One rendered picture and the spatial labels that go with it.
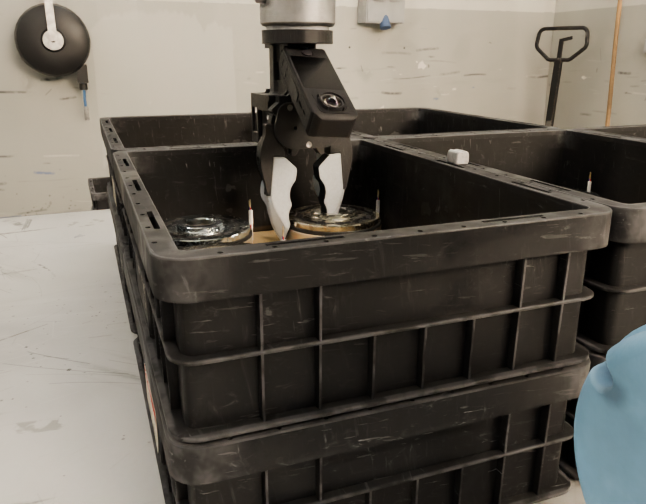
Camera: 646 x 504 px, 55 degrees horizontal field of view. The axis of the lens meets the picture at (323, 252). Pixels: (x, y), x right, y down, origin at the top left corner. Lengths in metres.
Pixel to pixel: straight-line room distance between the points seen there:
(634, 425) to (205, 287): 0.20
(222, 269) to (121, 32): 3.55
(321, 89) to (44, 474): 0.40
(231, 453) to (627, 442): 0.22
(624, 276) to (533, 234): 0.10
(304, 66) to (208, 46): 3.31
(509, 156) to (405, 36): 3.55
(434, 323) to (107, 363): 0.44
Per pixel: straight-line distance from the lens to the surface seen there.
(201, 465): 0.37
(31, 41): 3.65
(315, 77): 0.60
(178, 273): 0.32
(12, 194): 3.92
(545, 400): 0.47
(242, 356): 0.35
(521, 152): 0.88
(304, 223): 0.64
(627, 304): 0.50
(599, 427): 0.22
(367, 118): 1.20
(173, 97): 3.88
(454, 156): 0.59
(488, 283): 0.41
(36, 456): 0.61
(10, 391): 0.72
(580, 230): 0.43
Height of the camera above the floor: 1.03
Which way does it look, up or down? 18 degrees down
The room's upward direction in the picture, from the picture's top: straight up
